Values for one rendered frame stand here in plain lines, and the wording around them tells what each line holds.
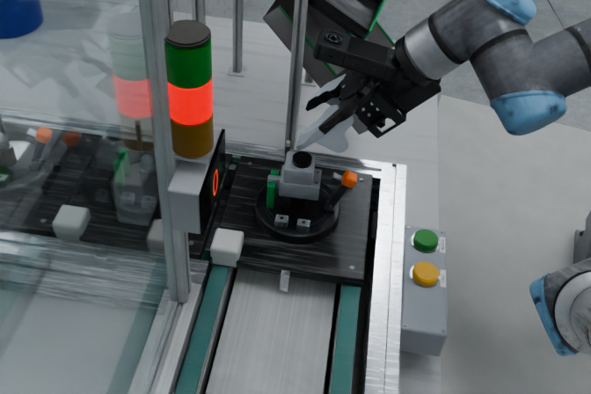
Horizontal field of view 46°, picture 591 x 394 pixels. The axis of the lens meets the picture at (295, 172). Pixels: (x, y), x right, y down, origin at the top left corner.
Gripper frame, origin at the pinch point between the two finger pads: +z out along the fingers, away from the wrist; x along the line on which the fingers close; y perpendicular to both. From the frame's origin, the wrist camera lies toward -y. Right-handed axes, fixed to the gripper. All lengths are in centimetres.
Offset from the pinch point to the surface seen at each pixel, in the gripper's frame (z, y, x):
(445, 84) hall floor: 59, 111, 184
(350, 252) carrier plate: 8.0, 20.2, -7.0
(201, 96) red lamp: -8.1, -19.1, -20.9
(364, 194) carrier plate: 7.4, 21.0, 6.5
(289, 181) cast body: 8.4, 5.9, -2.4
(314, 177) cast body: 6.5, 9.0, 0.0
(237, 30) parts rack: 28, -4, 51
